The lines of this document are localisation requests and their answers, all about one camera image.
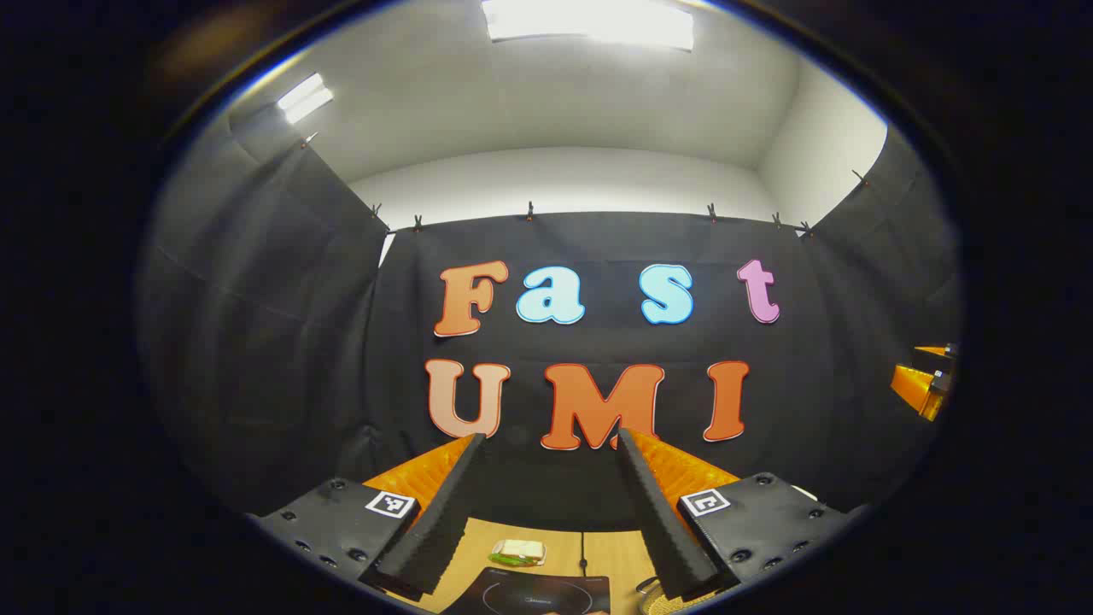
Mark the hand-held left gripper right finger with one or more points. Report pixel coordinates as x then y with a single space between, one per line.
657 521

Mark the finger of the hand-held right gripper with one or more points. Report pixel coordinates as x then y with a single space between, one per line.
914 389
935 350

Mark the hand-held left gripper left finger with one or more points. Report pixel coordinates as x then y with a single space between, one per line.
444 512

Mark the large soybeans heap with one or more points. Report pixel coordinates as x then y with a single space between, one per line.
666 606

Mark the black induction cooktop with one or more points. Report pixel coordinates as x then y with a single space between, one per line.
546 591

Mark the sandwich with lettuce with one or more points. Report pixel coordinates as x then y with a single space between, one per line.
518 551

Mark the row of black clips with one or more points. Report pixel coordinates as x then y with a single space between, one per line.
529 211

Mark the small ceiling light panel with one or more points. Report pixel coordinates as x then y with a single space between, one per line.
304 97

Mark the large ceiling light panel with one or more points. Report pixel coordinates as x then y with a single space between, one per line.
589 21

